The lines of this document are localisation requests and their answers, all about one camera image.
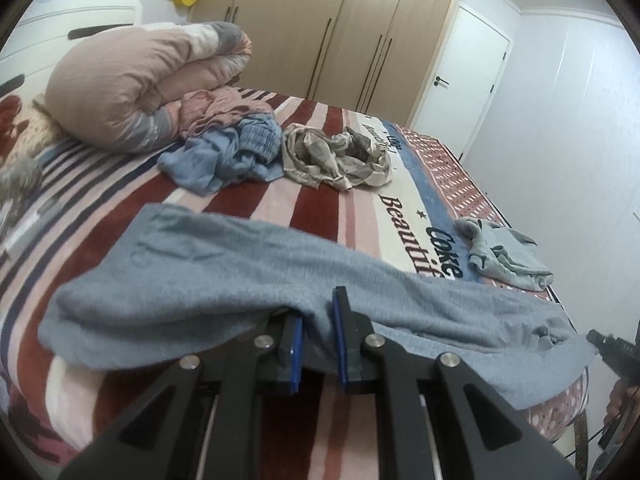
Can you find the grey-blue pants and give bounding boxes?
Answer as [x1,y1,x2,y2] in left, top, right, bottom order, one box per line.
[38,204,597,410]

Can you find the person right hand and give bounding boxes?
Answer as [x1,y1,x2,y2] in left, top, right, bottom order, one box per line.
[603,379,639,440]

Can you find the light blue folded garment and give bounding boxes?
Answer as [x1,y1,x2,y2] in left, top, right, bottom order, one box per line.
[454,217,554,292]

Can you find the striped bed blanket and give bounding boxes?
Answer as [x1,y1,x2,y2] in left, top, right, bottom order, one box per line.
[0,86,589,480]

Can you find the white remote control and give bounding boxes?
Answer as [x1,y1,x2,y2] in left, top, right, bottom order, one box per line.
[2,198,62,260]

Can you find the blue crumpled garment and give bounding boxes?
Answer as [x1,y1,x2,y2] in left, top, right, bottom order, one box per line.
[157,114,284,196]

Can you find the clear plastic bag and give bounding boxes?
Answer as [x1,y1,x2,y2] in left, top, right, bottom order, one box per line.
[1,157,42,204]

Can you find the beige patterned crumpled garment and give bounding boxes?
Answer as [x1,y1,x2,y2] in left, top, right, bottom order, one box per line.
[281,124,393,192]

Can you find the pink crumpled garment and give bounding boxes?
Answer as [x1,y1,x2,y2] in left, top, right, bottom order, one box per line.
[178,87,274,139]

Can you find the white door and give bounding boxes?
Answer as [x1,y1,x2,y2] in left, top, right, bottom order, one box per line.
[412,3,520,159]

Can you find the red floral pillow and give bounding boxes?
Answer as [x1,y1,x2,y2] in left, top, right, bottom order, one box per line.
[1,93,65,167]

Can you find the rolled pink duvet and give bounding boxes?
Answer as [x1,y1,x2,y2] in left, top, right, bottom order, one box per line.
[43,22,252,154]

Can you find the white headboard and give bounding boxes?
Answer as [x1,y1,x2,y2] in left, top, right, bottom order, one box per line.
[0,0,142,104]

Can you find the wooden wardrobe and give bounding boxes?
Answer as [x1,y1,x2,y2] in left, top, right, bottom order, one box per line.
[190,0,457,126]

